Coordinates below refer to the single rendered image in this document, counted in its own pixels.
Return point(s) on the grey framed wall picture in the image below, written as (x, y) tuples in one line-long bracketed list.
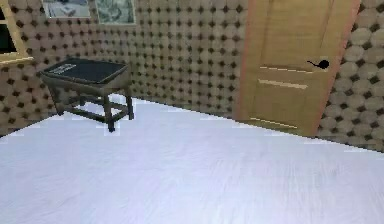
[(66, 8)]

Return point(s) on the green framed wall picture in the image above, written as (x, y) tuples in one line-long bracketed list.
[(115, 10)]

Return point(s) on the light brown wooden door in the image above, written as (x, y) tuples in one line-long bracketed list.
[(286, 60)]

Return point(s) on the dark wooden side table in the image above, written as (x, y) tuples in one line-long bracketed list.
[(87, 77)]

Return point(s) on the wooden framed window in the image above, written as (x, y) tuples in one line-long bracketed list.
[(9, 40)]

